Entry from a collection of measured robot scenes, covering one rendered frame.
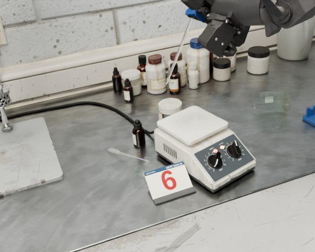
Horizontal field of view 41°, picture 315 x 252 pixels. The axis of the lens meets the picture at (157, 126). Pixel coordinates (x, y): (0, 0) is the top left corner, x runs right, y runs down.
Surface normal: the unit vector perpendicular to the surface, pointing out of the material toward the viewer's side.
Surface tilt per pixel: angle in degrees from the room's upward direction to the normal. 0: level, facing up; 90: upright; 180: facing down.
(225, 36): 93
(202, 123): 0
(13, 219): 0
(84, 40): 90
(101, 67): 90
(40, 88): 90
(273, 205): 0
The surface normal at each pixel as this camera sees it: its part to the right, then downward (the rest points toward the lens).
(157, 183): 0.19, -0.36
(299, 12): -0.74, 0.39
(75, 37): 0.36, 0.46
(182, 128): -0.07, -0.86
